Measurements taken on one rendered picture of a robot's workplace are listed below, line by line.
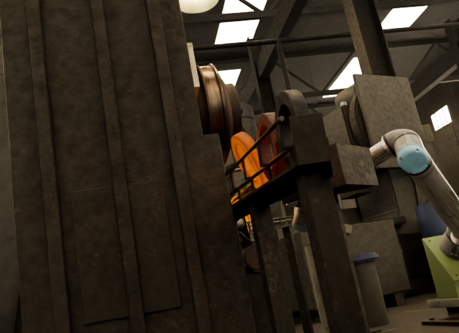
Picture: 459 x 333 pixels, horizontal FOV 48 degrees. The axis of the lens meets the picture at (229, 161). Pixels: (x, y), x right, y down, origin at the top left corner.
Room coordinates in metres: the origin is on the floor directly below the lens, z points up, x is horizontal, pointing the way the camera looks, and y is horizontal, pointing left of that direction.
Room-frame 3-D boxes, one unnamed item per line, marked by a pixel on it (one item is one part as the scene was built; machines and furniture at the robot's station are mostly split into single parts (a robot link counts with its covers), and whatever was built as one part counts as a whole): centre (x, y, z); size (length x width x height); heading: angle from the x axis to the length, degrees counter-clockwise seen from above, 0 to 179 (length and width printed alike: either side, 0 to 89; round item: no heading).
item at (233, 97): (2.24, -0.05, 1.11); 0.28 x 0.06 x 0.28; 11
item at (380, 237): (4.88, -0.72, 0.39); 1.03 x 0.83 x 0.77; 116
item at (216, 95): (2.23, 0.05, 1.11); 0.47 x 0.06 x 0.47; 11
